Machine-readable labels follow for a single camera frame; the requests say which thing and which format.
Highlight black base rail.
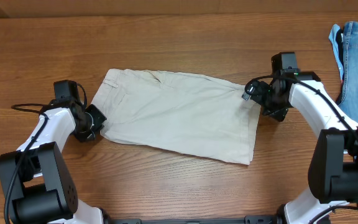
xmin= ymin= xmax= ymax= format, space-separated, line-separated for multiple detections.
xmin=103 ymin=215 xmax=287 ymax=224

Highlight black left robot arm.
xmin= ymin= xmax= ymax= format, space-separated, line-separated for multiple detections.
xmin=0 ymin=80 xmax=111 ymax=224

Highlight light blue garment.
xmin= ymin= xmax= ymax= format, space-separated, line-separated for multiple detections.
xmin=329 ymin=24 xmax=344 ymax=81

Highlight beige cotton shorts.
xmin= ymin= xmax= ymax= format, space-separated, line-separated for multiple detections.
xmin=93 ymin=69 xmax=260 ymax=165

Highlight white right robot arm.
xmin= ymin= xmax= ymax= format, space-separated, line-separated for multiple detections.
xmin=242 ymin=52 xmax=358 ymax=223

